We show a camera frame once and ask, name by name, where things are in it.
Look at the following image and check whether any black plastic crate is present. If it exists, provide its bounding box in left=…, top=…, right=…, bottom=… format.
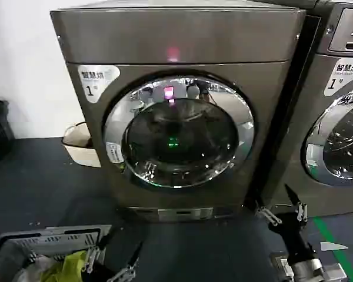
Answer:
left=0, top=99, right=16, bottom=165

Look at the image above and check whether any yellow-green garment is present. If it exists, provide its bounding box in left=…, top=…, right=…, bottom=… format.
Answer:
left=45, top=250, right=88, bottom=282

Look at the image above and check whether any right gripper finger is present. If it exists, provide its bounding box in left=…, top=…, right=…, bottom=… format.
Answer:
left=249, top=193, right=282, bottom=227
left=284, top=183, right=309, bottom=230

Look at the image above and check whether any small white sticker on door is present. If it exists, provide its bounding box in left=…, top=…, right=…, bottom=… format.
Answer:
left=105, top=141, right=125, bottom=164

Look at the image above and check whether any beige waste bin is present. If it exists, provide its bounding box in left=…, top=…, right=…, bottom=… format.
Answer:
left=61, top=121, right=102, bottom=169

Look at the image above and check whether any white floor tape piece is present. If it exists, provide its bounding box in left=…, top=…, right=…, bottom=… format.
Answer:
left=320, top=241, right=349, bottom=252

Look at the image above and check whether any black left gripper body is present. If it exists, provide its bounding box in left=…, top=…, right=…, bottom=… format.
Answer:
left=89, top=258, right=119, bottom=282

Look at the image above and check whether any green floor tape strip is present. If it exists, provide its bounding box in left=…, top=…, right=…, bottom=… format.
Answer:
left=312, top=217, right=353, bottom=282

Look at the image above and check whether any grey washing machine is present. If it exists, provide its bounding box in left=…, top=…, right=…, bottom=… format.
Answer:
left=270, top=0, right=353, bottom=219

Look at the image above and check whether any round glass washer door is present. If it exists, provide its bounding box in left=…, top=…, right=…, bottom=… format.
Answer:
left=301, top=80, right=353, bottom=187

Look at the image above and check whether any white number label on dryer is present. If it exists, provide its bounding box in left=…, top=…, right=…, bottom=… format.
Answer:
left=77, top=65, right=120, bottom=105

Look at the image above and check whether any grey plastic laundry basket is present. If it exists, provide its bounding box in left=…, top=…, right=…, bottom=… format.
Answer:
left=0, top=224, right=113, bottom=282

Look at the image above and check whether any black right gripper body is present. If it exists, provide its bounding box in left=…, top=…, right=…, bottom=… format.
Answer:
left=268, top=212, right=316, bottom=266

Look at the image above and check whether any round glass dryer door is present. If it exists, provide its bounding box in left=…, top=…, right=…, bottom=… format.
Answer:
left=102, top=75, right=256, bottom=189

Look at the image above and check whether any black panel between machines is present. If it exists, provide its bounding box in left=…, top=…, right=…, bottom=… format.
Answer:
left=243, top=14, right=323, bottom=213

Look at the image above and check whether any pale grey garment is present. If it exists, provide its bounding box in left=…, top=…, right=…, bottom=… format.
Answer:
left=15, top=254, right=66, bottom=282

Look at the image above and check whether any grey dryer base service panel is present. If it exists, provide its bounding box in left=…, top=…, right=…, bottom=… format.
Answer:
left=156, top=206, right=215, bottom=223

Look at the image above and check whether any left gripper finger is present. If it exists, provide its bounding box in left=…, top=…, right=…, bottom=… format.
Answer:
left=109, top=241, right=144, bottom=282
left=84, top=225, right=116, bottom=267

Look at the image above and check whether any washer control panel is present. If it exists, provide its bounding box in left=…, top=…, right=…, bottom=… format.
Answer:
left=327, top=8, right=353, bottom=54

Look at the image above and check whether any white number label on washer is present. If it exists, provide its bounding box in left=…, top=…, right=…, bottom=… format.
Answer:
left=323, top=55, right=353, bottom=98

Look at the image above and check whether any grey dryer with round door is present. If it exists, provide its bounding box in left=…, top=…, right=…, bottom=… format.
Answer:
left=49, top=4, right=308, bottom=224

